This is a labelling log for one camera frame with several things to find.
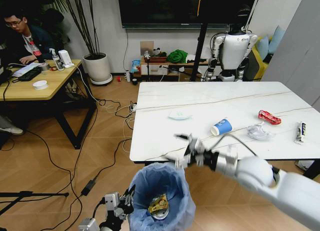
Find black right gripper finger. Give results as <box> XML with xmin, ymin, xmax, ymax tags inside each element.
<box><xmin>164</xmin><ymin>154</ymin><xmax>190</xmax><ymax>170</ymax></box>
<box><xmin>173</xmin><ymin>133</ymin><xmax>199</xmax><ymax>147</ymax></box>

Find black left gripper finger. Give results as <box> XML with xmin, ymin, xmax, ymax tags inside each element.
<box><xmin>127</xmin><ymin>184</ymin><xmax>136</xmax><ymax>202</ymax></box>
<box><xmin>121</xmin><ymin>188</ymin><xmax>131</xmax><ymax>208</ymax></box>

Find trash bin with blue bag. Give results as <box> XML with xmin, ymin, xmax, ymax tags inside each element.
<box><xmin>127</xmin><ymin>162</ymin><xmax>197</xmax><ymax>231</ymax></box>

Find white wet wipe pack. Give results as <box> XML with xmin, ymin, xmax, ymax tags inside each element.
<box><xmin>168</xmin><ymin>110</ymin><xmax>194</xmax><ymax>121</ymax></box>

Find yellow crumpled snack wrapper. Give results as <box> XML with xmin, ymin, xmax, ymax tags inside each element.
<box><xmin>147</xmin><ymin>193</ymin><xmax>169</xmax><ymax>214</ymax></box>

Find blue and white paper cup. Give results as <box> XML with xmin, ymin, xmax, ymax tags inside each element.
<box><xmin>210</xmin><ymin>118</ymin><xmax>233</xmax><ymax>137</ymax></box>

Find black power adapter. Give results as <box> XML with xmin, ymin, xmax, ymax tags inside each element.
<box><xmin>80</xmin><ymin>179</ymin><xmax>97</xmax><ymax>197</ymax></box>

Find crumpled clear plastic wrap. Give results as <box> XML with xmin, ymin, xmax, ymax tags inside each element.
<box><xmin>246</xmin><ymin>121</ymin><xmax>276</xmax><ymax>141</ymax></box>

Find low wooden cabinet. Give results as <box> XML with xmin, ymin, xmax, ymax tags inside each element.
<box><xmin>139</xmin><ymin>56</ymin><xmax>211</xmax><ymax>83</ymax></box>

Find crushed red wrapper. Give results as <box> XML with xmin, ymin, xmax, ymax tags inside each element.
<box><xmin>257</xmin><ymin>109</ymin><xmax>282</xmax><ymax>126</ymax></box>

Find green cloth bundle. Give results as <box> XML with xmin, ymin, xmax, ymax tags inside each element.
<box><xmin>166</xmin><ymin>49</ymin><xmax>189</xmax><ymax>65</ymax></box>

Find blue snack bag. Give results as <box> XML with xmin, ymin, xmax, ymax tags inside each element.
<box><xmin>130</xmin><ymin>59</ymin><xmax>142</xmax><ymax>74</ymax></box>

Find black stand pole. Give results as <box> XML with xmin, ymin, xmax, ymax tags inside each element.
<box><xmin>190</xmin><ymin>0</ymin><xmax>210</xmax><ymax>82</ymax></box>

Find white cardboard box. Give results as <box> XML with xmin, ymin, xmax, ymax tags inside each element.
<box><xmin>294</xmin><ymin>160</ymin><xmax>315</xmax><ymax>172</ymax></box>

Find black tripod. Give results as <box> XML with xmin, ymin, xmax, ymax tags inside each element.
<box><xmin>0</xmin><ymin>190</ymin><xmax>70</xmax><ymax>217</ymax></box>

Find white and black wrapper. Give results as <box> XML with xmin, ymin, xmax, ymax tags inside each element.
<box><xmin>293</xmin><ymin>121</ymin><xmax>308</xmax><ymax>145</ymax></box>

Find brown square board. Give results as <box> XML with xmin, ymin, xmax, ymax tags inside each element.
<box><xmin>139</xmin><ymin>40</ymin><xmax>155</xmax><ymax>58</ymax></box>

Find white humanoid robot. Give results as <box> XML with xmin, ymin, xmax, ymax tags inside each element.
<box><xmin>201</xmin><ymin>3</ymin><xmax>259</xmax><ymax>83</ymax></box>

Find black table leg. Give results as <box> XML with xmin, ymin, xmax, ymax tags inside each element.
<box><xmin>302</xmin><ymin>159</ymin><xmax>320</xmax><ymax>180</ymax></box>

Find yellow sofa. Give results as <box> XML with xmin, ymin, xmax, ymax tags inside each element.
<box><xmin>246</xmin><ymin>35</ymin><xmax>274</xmax><ymax>81</ymax></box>

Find white plant pot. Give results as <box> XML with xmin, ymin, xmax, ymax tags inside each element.
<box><xmin>82</xmin><ymin>52</ymin><xmax>114</xmax><ymax>86</ymax></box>

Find wooden desk with black legs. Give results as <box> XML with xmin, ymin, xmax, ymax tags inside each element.
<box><xmin>0</xmin><ymin>58</ymin><xmax>98</xmax><ymax>150</ymax></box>

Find person's shoe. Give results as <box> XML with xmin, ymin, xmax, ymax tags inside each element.
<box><xmin>0</xmin><ymin>115</ymin><xmax>25</xmax><ymax>137</ymax></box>

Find light blue cushion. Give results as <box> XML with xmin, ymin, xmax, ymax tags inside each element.
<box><xmin>267</xmin><ymin>25</ymin><xmax>286</xmax><ymax>55</ymax></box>

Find white round bowl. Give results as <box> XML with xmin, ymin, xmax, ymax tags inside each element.
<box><xmin>32</xmin><ymin>79</ymin><xmax>49</xmax><ymax>91</ymax></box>

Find grey partition panel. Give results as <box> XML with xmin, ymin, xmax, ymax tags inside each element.
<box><xmin>260</xmin><ymin>0</ymin><xmax>320</xmax><ymax>107</ymax></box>

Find white boxy device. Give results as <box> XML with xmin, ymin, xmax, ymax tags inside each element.
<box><xmin>57</xmin><ymin>49</ymin><xmax>75</xmax><ymax>69</ymax></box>

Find clear spray bottle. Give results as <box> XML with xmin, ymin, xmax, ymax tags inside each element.
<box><xmin>48</xmin><ymin>48</ymin><xmax>64</xmax><ymax>72</ymax></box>

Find tall green plant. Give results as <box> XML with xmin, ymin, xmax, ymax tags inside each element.
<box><xmin>47</xmin><ymin>0</ymin><xmax>112</xmax><ymax>60</ymax></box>

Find black keyboard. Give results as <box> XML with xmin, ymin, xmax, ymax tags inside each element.
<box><xmin>18</xmin><ymin>66</ymin><xmax>43</xmax><ymax>82</ymax></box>

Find white paper sheets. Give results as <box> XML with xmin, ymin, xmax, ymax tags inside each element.
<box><xmin>11</xmin><ymin>62</ymin><xmax>41</xmax><ymax>78</ymax></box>

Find person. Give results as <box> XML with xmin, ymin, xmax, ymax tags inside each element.
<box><xmin>0</xmin><ymin>8</ymin><xmax>56</xmax><ymax>67</ymax></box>

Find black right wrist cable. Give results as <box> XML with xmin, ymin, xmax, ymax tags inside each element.
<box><xmin>209</xmin><ymin>133</ymin><xmax>259</xmax><ymax>157</ymax></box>

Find white floor cable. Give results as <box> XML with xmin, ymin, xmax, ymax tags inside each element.
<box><xmin>74</xmin><ymin>63</ymin><xmax>138</xmax><ymax>154</ymax></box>

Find black floor cable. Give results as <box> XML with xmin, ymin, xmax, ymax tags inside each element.
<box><xmin>24</xmin><ymin>98</ymin><xmax>133</xmax><ymax>231</ymax></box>

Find black wall television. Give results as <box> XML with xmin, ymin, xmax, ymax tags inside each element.
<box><xmin>116</xmin><ymin>0</ymin><xmax>262</xmax><ymax>30</ymax></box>

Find orange hanging strap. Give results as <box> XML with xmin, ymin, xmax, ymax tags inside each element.
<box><xmin>196</xmin><ymin>0</ymin><xmax>210</xmax><ymax>17</ymax></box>

